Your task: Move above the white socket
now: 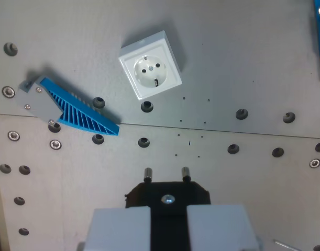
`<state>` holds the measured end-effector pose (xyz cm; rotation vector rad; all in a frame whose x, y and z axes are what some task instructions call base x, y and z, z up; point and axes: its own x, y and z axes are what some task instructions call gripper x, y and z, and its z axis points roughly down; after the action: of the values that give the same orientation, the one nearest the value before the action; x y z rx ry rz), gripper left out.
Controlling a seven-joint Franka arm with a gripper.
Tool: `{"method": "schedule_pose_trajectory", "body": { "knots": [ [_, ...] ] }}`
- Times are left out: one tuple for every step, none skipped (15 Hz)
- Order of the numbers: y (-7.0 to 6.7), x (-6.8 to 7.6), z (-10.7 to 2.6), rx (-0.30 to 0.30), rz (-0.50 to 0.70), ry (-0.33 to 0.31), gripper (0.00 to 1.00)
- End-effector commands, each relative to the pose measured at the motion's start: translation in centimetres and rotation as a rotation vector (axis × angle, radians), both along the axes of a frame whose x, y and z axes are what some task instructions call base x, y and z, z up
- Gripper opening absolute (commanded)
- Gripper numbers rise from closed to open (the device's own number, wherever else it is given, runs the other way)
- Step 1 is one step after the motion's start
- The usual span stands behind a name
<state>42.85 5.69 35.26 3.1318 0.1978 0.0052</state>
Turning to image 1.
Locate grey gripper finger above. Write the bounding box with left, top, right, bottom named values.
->
left=77, top=206, right=152, bottom=251
left=187, top=204, right=262, bottom=251

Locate black two-pin power plug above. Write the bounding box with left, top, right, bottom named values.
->
left=125, top=166, right=212, bottom=251

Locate blue finned finger grey mount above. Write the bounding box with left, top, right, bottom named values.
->
left=16, top=75, right=120, bottom=137

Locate white wall socket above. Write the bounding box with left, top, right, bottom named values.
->
left=118, top=30, right=183, bottom=100

